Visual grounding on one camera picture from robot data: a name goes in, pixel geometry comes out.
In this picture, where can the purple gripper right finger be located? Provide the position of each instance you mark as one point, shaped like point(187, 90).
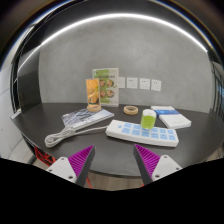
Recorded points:
point(153, 167)

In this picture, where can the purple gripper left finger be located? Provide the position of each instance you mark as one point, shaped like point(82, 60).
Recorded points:
point(75, 168)

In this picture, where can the green white charger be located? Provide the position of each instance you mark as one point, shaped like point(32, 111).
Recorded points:
point(148, 119)

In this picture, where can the white blue power strip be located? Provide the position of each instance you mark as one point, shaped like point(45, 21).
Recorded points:
point(134, 132)

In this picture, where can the red black object under table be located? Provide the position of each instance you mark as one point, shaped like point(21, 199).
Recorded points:
point(44, 157)

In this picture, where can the blue grey magazine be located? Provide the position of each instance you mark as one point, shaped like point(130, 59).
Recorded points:
point(83, 118)

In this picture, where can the white blue booklet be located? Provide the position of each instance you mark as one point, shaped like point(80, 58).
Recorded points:
point(171, 118)

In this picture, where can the tape roll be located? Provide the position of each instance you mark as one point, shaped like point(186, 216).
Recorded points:
point(130, 110)

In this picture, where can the orange card wooden stand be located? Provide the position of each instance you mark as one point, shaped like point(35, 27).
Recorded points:
point(93, 95)

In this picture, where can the green menu display stand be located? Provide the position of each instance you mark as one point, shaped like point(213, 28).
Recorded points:
point(108, 85)

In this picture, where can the white wall socket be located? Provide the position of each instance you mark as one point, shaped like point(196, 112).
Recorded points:
point(144, 84)
point(132, 83)
point(155, 85)
point(121, 82)

